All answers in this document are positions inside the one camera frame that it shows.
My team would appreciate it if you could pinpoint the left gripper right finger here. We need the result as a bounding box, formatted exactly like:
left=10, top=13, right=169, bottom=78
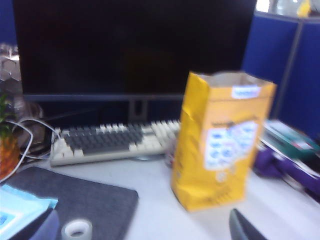
left=229, top=208, right=268, bottom=240

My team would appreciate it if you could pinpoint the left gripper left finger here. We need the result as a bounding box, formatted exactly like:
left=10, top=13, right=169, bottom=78
left=23, top=209, right=61, bottom=240

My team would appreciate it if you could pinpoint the yellow paper bag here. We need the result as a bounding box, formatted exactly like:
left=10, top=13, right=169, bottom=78
left=170, top=70, right=278, bottom=213

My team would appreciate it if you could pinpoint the blue wet wipes pack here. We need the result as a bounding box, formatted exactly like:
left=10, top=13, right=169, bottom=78
left=0, top=184, right=59, bottom=237

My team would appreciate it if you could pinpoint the clear tape roll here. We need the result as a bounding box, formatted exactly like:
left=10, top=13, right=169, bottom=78
left=61, top=218, right=94, bottom=240

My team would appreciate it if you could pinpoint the dark grey felt mat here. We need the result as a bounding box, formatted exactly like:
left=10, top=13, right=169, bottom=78
left=0, top=166, right=140, bottom=240

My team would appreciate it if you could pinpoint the purple cloth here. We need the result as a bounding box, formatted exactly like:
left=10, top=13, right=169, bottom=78
left=253, top=147, right=320, bottom=194

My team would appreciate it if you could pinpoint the toy pineapple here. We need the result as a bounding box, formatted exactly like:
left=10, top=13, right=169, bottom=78
left=0, top=93, right=21, bottom=180

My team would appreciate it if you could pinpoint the teal medicine box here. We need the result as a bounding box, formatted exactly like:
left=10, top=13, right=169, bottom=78
left=262, top=119, right=320, bottom=161

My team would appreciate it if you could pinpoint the grey white mechanical keyboard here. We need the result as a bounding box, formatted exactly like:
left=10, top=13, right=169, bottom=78
left=49, top=119, right=182, bottom=167

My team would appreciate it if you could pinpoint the silver robot figurine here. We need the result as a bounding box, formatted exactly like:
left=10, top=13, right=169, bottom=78
left=0, top=43, right=45, bottom=121

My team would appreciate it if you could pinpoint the black computer monitor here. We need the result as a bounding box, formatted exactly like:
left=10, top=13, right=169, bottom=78
left=12, top=0, right=258, bottom=161

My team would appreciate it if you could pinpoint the thin white cable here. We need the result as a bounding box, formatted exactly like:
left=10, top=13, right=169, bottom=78
left=0, top=118, right=61, bottom=182

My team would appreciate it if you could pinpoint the grey partition post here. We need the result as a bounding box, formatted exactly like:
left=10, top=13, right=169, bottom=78
left=273, top=18, right=305, bottom=121

